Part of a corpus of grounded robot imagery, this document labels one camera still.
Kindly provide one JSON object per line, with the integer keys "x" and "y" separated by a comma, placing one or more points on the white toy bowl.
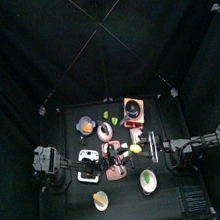
{"x": 150, "y": 185}

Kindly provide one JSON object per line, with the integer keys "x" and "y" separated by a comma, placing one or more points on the white red toy appliance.
{"x": 135, "y": 134}

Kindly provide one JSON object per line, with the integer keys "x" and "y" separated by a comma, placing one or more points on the white round plate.
{"x": 103, "y": 203}

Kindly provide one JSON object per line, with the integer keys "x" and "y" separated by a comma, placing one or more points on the white toy toaster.
{"x": 88, "y": 154}

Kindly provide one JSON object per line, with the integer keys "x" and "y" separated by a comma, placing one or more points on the green corn husk piece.
{"x": 105, "y": 114}
{"x": 115, "y": 120}

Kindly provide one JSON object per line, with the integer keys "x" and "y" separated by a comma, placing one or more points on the black toy frying pan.
{"x": 132, "y": 109}

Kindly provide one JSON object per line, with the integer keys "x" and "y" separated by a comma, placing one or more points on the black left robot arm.
{"x": 74, "y": 165}

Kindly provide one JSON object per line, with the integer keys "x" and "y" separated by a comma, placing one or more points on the yellow toy cheese slice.
{"x": 98, "y": 198}

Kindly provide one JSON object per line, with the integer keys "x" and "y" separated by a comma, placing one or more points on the pink cutting board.
{"x": 114, "y": 174}

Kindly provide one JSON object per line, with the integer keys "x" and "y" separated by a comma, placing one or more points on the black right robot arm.
{"x": 195, "y": 140}

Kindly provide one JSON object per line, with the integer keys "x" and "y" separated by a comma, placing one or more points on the small black pot lid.
{"x": 83, "y": 140}

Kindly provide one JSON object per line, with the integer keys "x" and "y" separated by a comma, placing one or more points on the white printed label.
{"x": 194, "y": 197}

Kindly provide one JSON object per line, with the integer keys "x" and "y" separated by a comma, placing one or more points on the yellow lemon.
{"x": 136, "y": 149}

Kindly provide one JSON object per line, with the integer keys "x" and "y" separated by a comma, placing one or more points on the grey blue toy pot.
{"x": 83, "y": 120}

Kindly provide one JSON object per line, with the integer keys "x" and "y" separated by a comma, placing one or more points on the green toy vegetable piece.
{"x": 146, "y": 177}

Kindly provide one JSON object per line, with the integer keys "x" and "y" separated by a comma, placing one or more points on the white rectangular toy block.
{"x": 124, "y": 145}

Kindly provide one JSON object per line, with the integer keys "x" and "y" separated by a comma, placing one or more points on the silver frame corner bracket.
{"x": 108, "y": 99}
{"x": 174, "y": 92}
{"x": 216, "y": 7}
{"x": 41, "y": 110}

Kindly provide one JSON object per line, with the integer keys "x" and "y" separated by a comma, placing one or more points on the orange toy carrot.
{"x": 87, "y": 128}

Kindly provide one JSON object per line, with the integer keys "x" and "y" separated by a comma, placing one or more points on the pink toy stove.
{"x": 141, "y": 118}

